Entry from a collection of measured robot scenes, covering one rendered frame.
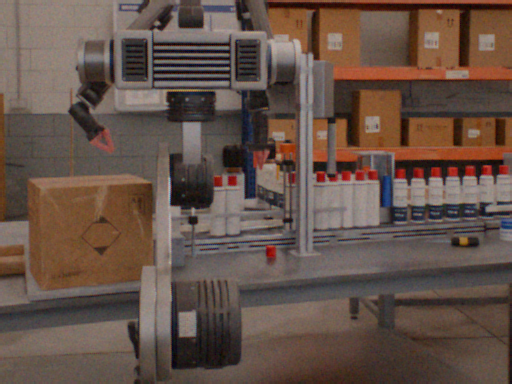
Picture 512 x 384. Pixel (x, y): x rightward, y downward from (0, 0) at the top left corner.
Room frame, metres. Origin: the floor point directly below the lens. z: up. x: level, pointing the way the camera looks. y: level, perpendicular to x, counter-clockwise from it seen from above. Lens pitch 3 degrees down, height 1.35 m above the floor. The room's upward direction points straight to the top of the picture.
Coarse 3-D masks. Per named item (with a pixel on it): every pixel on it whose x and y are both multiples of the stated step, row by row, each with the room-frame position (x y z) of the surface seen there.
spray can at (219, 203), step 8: (216, 176) 2.50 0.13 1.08; (216, 184) 2.49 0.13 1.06; (216, 192) 2.48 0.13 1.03; (224, 192) 2.49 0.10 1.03; (216, 200) 2.48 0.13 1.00; (224, 200) 2.49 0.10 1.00; (216, 208) 2.48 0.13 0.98; (224, 208) 2.49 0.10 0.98; (216, 224) 2.48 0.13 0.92; (224, 224) 2.49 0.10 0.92; (216, 232) 2.48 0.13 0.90; (224, 232) 2.49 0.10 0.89
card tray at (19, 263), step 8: (0, 248) 2.41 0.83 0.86; (8, 248) 2.41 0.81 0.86; (16, 248) 2.42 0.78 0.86; (0, 256) 2.40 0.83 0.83; (8, 256) 2.40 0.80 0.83; (16, 256) 2.40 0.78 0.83; (0, 264) 2.16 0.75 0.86; (8, 264) 2.17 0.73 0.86; (16, 264) 2.18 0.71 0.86; (24, 264) 2.18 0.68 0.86; (0, 272) 2.16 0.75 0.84; (8, 272) 2.17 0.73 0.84; (16, 272) 2.18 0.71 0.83; (24, 272) 2.18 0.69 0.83
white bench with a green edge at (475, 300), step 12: (408, 204) 3.79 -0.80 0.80; (444, 204) 3.81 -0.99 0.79; (360, 300) 4.25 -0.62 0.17; (372, 300) 4.14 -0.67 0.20; (396, 300) 4.15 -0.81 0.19; (408, 300) 4.16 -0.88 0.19; (420, 300) 4.17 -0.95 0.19; (432, 300) 4.18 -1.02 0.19; (444, 300) 4.19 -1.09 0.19; (456, 300) 4.20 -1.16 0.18; (468, 300) 4.20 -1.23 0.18; (480, 300) 4.21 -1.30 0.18; (492, 300) 4.22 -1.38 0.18; (504, 300) 4.23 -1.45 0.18; (372, 312) 4.00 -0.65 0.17
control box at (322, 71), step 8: (312, 64) 2.44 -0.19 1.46; (320, 64) 2.44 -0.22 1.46; (328, 64) 2.50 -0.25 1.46; (312, 72) 2.44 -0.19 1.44; (320, 72) 2.44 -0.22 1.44; (328, 72) 2.50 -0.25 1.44; (312, 80) 2.44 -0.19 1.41; (320, 80) 2.44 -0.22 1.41; (328, 80) 2.50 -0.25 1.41; (312, 88) 2.44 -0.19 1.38; (320, 88) 2.44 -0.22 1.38; (328, 88) 2.50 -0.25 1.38; (312, 96) 2.44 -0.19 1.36; (320, 96) 2.44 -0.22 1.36; (328, 96) 2.50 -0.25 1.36; (312, 104) 2.44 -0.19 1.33; (320, 104) 2.44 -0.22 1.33; (328, 104) 2.50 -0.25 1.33; (312, 112) 2.44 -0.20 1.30; (320, 112) 2.44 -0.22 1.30; (328, 112) 2.50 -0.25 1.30
